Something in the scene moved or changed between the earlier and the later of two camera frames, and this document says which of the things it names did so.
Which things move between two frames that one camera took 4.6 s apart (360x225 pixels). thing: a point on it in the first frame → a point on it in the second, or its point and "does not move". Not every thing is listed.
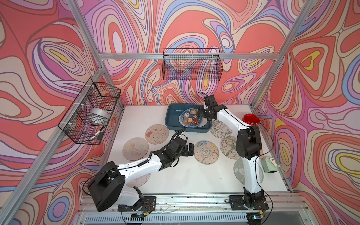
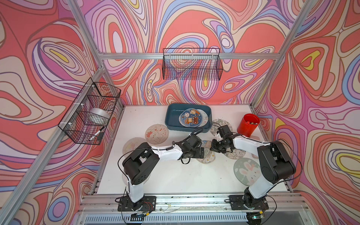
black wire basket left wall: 86,121 does not move
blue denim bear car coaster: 189,117 does not move
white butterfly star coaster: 204,122 does not move
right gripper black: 200,110 → 213,147
